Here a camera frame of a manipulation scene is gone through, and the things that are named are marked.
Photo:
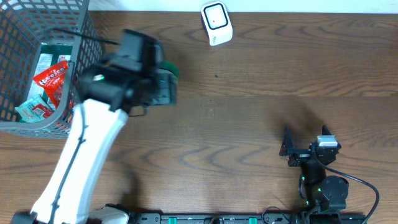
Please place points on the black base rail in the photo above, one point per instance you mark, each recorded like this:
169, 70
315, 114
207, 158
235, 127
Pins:
269, 217

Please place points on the white barcode scanner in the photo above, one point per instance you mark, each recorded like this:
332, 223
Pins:
216, 23

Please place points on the teal tissue packet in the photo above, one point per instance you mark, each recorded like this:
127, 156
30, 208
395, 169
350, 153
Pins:
34, 110

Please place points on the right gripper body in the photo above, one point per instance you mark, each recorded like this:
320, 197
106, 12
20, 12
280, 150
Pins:
300, 157

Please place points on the green 3M product package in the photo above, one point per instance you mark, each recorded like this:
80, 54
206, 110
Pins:
49, 55

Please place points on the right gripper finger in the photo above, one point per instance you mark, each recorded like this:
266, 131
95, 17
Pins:
287, 147
325, 131

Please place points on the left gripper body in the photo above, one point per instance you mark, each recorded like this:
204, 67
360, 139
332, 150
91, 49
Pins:
146, 88

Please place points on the red snack bag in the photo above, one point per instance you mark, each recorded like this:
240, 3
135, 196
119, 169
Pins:
52, 80

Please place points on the green-lid seasoning jar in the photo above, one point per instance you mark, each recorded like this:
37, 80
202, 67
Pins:
165, 65

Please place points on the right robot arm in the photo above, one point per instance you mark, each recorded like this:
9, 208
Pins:
324, 194

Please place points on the grey plastic mesh basket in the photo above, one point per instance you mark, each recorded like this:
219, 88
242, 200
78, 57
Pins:
27, 26

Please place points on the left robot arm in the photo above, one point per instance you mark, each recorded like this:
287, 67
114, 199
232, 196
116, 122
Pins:
108, 90

